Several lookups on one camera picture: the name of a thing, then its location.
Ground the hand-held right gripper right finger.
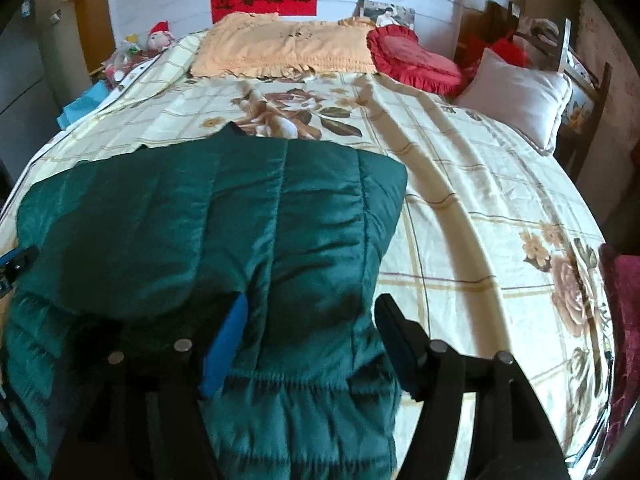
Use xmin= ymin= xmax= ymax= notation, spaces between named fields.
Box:
xmin=374 ymin=294 xmax=571 ymax=480

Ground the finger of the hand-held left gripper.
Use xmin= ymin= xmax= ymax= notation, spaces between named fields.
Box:
xmin=0 ymin=245 xmax=40 ymax=293

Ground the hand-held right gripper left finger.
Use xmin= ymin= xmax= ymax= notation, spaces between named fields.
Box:
xmin=52 ymin=292 xmax=250 ymax=480

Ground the dark green quilted jacket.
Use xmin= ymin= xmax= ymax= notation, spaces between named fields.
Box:
xmin=0 ymin=122 xmax=408 ymax=480

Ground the cream floral checked bedsheet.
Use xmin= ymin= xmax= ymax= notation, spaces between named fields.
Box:
xmin=0 ymin=30 xmax=618 ymax=471

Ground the light blue bag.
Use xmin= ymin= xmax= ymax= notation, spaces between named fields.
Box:
xmin=56 ymin=81 xmax=110 ymax=131

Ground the grey cabinet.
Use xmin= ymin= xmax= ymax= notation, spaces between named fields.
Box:
xmin=0 ymin=0 xmax=66 ymax=126

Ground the pile of small toys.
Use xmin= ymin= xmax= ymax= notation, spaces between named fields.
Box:
xmin=100 ymin=35 xmax=151 ymax=86

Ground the maroon patterned cloth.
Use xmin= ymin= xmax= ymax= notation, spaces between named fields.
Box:
xmin=597 ymin=242 xmax=640 ymax=456

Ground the orange wooden cabinet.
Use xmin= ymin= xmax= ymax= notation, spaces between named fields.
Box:
xmin=75 ymin=0 xmax=117 ymax=75

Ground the stuffed doll with red hat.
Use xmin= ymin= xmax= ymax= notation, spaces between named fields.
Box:
xmin=145 ymin=21 xmax=176 ymax=53

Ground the white pillow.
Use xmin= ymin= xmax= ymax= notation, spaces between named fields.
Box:
xmin=452 ymin=47 xmax=573 ymax=156

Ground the red heart-shaped frilled pillow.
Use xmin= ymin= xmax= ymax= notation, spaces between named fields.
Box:
xmin=366 ymin=26 xmax=466 ymax=96

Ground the printed chair cushion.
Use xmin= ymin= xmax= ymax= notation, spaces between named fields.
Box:
xmin=560 ymin=80 xmax=596 ymax=131

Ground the dark wooden chair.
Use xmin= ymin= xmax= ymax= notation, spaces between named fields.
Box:
xmin=485 ymin=0 xmax=613 ymax=186

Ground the yellow frilled pillow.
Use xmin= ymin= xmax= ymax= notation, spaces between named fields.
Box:
xmin=190 ymin=12 xmax=378 ymax=81

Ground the red bag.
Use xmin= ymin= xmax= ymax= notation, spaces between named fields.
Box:
xmin=460 ymin=35 xmax=531 ymax=68

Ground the wall photo poster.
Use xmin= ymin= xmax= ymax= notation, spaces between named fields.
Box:
xmin=354 ymin=0 xmax=417 ymax=31

